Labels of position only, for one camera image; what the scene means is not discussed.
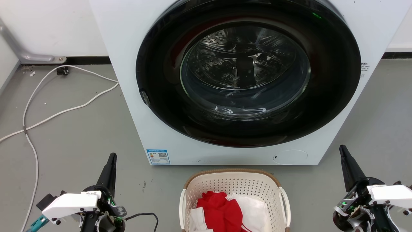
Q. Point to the blue energy label sticker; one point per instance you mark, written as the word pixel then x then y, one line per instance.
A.
pixel 158 156

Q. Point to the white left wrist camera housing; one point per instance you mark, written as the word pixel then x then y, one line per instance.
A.
pixel 70 204

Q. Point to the small black floor caster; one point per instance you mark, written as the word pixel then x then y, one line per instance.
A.
pixel 62 71

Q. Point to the white perforated laundry basket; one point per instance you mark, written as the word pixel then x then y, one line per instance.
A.
pixel 231 183

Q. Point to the white front-load washing machine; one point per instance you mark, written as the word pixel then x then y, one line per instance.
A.
pixel 135 64

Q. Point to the small white cloth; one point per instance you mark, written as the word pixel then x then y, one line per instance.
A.
pixel 197 220

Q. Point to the black round washer door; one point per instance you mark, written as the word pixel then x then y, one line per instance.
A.
pixel 167 96

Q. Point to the grey metal floor pipe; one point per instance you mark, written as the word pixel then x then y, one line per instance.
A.
pixel 35 58

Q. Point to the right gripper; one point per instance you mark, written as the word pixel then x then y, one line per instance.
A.
pixel 357 209

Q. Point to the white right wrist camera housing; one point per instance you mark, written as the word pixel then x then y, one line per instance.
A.
pixel 391 195

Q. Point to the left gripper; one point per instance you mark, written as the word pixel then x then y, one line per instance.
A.
pixel 107 203

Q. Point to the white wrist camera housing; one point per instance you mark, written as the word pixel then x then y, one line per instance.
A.
pixel 391 195
pixel 70 204

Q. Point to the white garment with red stripes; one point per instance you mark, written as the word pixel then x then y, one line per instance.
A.
pixel 254 211

